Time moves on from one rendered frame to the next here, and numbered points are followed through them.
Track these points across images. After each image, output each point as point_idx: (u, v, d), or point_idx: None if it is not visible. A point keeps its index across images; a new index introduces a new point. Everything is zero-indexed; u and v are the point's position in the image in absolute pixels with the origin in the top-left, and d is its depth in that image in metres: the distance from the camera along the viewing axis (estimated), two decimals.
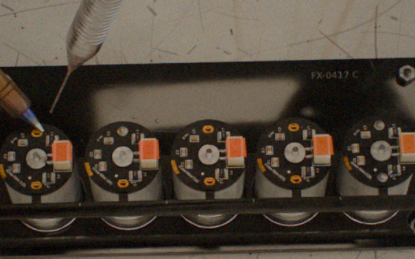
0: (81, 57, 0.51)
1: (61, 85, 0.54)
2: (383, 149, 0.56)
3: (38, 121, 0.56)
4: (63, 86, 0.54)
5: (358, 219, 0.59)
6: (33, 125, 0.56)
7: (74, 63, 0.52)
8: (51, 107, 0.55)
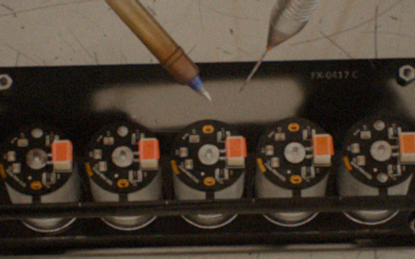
0: (285, 34, 0.50)
1: (256, 65, 0.53)
2: (383, 149, 0.56)
3: (206, 90, 0.53)
4: (258, 66, 0.53)
5: (358, 219, 0.59)
6: (201, 94, 0.53)
7: (276, 41, 0.51)
8: (241, 88, 0.54)
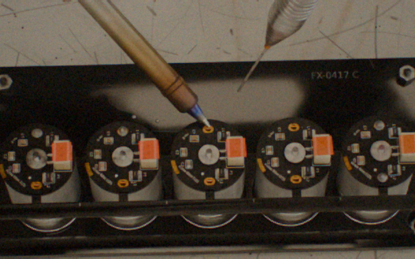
0: (283, 33, 0.50)
1: (254, 64, 0.53)
2: (383, 149, 0.56)
3: (205, 116, 0.56)
4: (256, 64, 0.53)
5: (358, 219, 0.59)
6: (200, 120, 0.56)
7: (274, 40, 0.51)
8: (240, 86, 0.54)
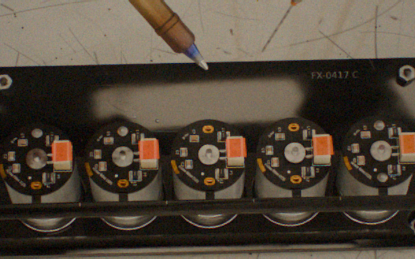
0: None
1: (280, 22, 0.51)
2: (383, 149, 0.56)
3: (202, 57, 0.52)
4: (282, 22, 0.51)
5: (358, 219, 0.59)
6: (197, 62, 0.52)
7: None
8: (264, 46, 0.52)
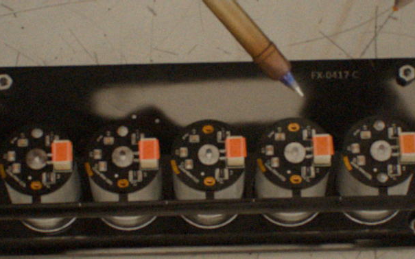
0: None
1: (380, 27, 0.51)
2: (383, 149, 0.56)
3: (298, 85, 0.53)
4: (382, 28, 0.51)
5: (358, 219, 0.59)
6: (293, 89, 0.53)
7: (405, 1, 0.49)
8: (363, 52, 0.52)
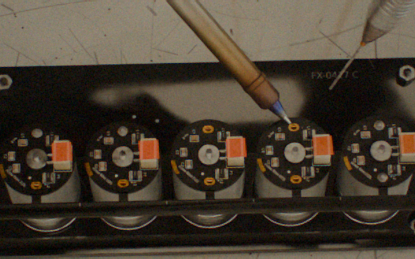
0: (382, 31, 0.50)
1: (348, 61, 0.53)
2: (383, 149, 0.56)
3: (286, 114, 0.56)
4: (350, 62, 0.53)
5: (358, 219, 0.59)
6: (281, 117, 0.56)
7: (372, 37, 0.51)
8: (333, 83, 0.54)
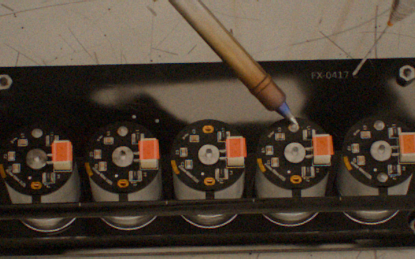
0: (412, 7, 0.48)
1: (374, 43, 0.50)
2: (383, 149, 0.56)
3: (293, 114, 0.56)
4: (376, 44, 0.50)
5: (358, 219, 0.59)
6: (288, 118, 0.56)
7: (400, 16, 0.49)
8: (357, 68, 0.51)
